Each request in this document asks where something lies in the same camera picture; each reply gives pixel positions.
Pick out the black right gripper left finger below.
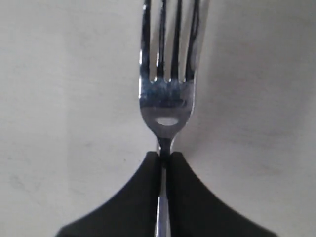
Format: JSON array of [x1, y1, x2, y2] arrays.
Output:
[[57, 152, 161, 237]]

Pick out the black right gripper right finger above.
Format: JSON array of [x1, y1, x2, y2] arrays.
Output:
[[166, 152, 275, 237]]

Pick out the silver metal fork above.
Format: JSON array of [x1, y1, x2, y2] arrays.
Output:
[[138, 0, 200, 237]]

